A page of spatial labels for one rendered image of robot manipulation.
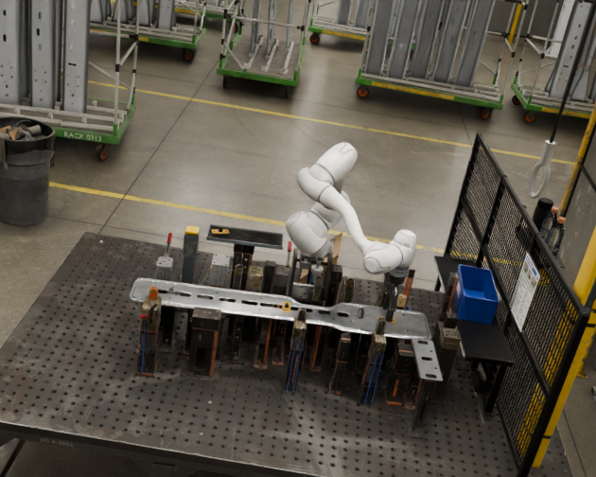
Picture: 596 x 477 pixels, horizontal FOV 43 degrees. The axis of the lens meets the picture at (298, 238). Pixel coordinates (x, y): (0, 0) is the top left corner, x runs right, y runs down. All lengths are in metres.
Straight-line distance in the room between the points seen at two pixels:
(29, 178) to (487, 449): 3.86
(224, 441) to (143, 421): 0.35
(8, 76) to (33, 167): 1.88
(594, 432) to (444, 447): 1.81
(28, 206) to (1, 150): 0.50
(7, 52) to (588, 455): 5.80
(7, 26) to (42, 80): 0.55
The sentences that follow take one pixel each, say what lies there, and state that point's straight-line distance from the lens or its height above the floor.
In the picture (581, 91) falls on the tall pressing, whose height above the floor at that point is 0.45.
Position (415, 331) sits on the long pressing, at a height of 1.00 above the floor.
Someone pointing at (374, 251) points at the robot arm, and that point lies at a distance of 3.24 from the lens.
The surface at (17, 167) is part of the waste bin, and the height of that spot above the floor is 0.49.
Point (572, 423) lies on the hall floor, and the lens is 5.10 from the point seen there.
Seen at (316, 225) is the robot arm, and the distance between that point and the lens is 4.14.
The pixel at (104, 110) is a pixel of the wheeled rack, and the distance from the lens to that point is 7.71.
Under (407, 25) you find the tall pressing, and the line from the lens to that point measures 10.15.
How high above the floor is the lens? 2.91
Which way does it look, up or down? 28 degrees down
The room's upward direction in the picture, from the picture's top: 9 degrees clockwise
